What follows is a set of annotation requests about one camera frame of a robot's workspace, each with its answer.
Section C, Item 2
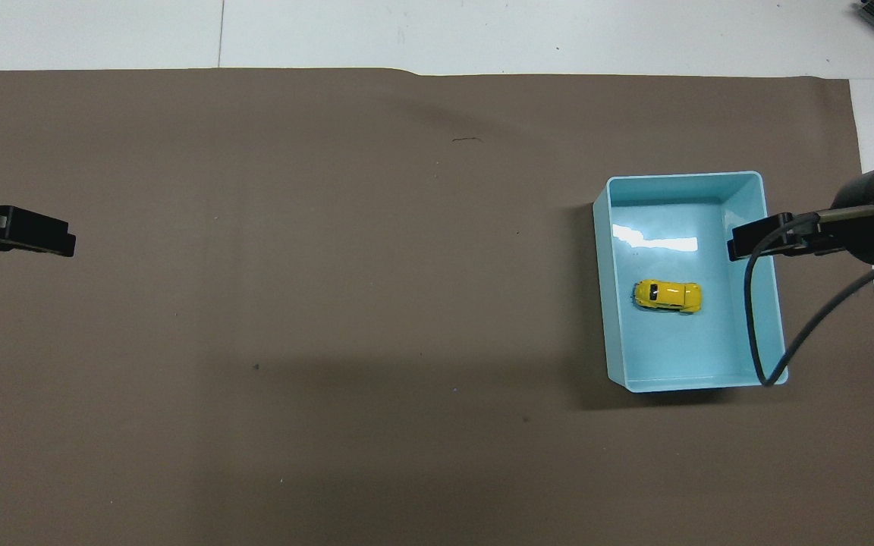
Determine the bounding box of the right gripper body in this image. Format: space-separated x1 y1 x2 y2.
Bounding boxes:
813 164 874 267

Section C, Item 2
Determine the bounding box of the yellow toy beetle car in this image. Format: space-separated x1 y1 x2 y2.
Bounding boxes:
633 278 704 315

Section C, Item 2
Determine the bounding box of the light blue plastic bin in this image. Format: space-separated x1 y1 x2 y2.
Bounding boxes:
593 171 790 394

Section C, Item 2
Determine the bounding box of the black cable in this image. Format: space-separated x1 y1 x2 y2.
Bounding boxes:
744 203 874 388

